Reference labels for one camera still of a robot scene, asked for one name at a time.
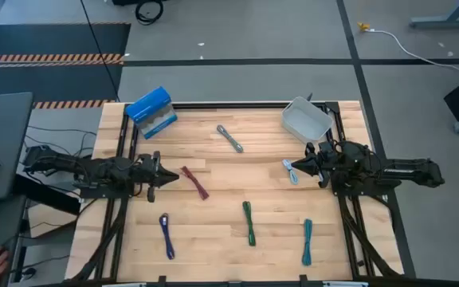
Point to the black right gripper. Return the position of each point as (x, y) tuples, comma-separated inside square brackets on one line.
[(325, 167)]

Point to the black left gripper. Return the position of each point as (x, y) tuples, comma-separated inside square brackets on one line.
[(150, 171)]

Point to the black aluminium table frame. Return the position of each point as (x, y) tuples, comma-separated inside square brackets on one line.
[(233, 105)]

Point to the grey table leg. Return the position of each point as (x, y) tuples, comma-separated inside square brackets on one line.
[(444, 20)]

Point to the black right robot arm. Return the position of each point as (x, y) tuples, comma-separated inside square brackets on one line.
[(373, 169)]

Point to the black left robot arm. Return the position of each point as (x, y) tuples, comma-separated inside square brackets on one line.
[(94, 169)]

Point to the blue DualShock controller box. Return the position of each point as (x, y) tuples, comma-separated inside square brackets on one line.
[(150, 103)]

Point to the silver aluminium bar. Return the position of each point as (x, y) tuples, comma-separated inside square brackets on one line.
[(345, 284), (126, 285)]

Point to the white plastic bin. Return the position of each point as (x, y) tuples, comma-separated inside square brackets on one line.
[(307, 121)]

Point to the black hazard-striped floor mat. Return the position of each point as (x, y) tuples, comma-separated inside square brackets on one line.
[(54, 40)]

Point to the dark grey desk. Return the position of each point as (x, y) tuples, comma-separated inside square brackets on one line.
[(2, 131)]

